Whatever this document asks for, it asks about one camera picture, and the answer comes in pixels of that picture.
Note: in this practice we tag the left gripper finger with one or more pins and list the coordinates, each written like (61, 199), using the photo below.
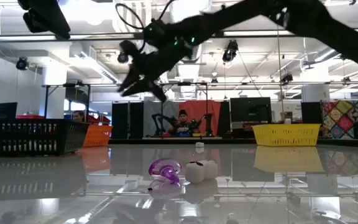
(62, 31)

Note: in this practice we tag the orange curtain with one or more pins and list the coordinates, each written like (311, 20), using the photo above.
(197, 107)

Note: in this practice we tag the black plastic basket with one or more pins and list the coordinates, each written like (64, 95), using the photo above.
(26, 137)

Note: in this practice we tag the red plastic bin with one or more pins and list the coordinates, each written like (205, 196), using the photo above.
(30, 116)

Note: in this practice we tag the seated person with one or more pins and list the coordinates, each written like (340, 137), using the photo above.
(182, 123)

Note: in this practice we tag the black background robot arm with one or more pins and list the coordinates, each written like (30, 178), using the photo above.
(158, 119)
(209, 119)

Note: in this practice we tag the colourful patchwork quilt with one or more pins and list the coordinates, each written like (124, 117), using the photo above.
(346, 118)

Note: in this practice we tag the black square panel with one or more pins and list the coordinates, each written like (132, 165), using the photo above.
(311, 112)

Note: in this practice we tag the black overhead frame bar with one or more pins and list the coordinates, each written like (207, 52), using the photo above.
(104, 36)

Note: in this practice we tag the white plastic ghost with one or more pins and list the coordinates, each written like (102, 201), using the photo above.
(196, 172)
(199, 144)

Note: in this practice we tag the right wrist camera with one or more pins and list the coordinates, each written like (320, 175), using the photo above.
(129, 49)

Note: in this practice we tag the black partition panel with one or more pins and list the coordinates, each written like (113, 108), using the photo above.
(136, 119)
(120, 119)

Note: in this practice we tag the purple translucent witch hat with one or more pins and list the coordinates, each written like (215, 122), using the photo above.
(165, 166)

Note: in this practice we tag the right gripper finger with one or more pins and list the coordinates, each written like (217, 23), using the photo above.
(130, 81)
(149, 87)

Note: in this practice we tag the grey curtain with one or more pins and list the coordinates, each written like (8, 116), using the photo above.
(154, 109)

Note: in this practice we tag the brown cardboard box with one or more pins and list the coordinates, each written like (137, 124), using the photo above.
(287, 115)

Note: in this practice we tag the large black monitor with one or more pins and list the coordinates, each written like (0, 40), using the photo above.
(250, 109)

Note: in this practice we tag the small black monitor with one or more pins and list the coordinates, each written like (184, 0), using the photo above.
(3, 109)

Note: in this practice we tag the yellow plastic basket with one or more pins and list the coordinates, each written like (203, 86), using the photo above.
(286, 134)

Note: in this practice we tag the black aluminium table frame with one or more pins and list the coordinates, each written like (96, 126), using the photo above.
(166, 140)

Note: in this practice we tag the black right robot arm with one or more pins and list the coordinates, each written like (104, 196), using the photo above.
(337, 31)

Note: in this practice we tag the orange plastic basket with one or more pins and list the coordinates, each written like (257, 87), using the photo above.
(99, 135)

